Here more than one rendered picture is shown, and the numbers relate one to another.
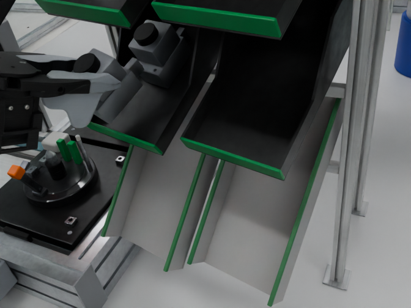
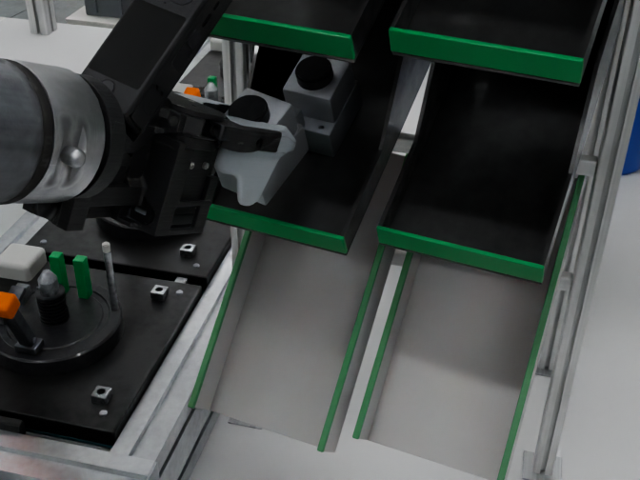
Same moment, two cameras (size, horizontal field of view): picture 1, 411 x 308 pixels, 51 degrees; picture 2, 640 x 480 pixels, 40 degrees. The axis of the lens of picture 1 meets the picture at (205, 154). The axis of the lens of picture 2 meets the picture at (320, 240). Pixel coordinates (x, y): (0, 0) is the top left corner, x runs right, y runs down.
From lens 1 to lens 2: 0.29 m
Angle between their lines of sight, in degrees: 16
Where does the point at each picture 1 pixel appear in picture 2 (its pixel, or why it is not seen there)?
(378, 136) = not seen: hidden behind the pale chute
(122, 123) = (263, 209)
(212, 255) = (382, 428)
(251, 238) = (447, 393)
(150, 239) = (271, 409)
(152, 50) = (329, 96)
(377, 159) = not seen: hidden behind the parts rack
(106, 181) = (143, 329)
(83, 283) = not seen: outside the picture
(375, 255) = (590, 432)
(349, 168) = (589, 280)
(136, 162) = (243, 281)
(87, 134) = (75, 250)
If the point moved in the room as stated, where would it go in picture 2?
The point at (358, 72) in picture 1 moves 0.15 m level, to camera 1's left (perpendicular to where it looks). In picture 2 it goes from (620, 139) to (450, 164)
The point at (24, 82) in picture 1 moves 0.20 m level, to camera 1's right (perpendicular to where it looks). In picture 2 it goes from (226, 127) to (513, 91)
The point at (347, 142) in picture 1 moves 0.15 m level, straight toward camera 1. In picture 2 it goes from (590, 241) to (621, 352)
